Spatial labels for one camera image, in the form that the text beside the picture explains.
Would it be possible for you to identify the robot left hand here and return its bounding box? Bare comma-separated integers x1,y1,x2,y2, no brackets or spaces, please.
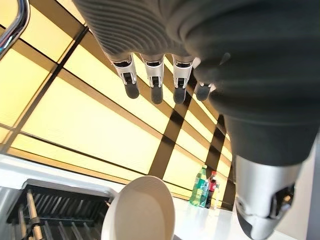
71,0,320,240

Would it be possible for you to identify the dark cola bottle red label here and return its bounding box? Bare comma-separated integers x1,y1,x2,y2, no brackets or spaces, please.
204,171,218,210

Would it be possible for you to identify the green plastic soda bottle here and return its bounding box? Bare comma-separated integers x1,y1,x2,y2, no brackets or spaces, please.
188,164,210,208

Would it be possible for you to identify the small yellow bottle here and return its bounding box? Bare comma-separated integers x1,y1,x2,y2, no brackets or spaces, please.
212,183,221,211

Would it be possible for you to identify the white round plate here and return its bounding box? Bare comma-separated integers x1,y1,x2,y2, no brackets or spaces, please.
101,175,175,240

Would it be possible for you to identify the black dish rack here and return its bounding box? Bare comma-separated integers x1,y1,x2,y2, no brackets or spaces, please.
6,178,115,240

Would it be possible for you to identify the chrome kitchen faucet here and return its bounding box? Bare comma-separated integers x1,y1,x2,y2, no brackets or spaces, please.
0,0,31,61

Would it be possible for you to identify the stainless steel sink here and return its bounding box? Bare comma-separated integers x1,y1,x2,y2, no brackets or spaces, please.
0,186,28,240

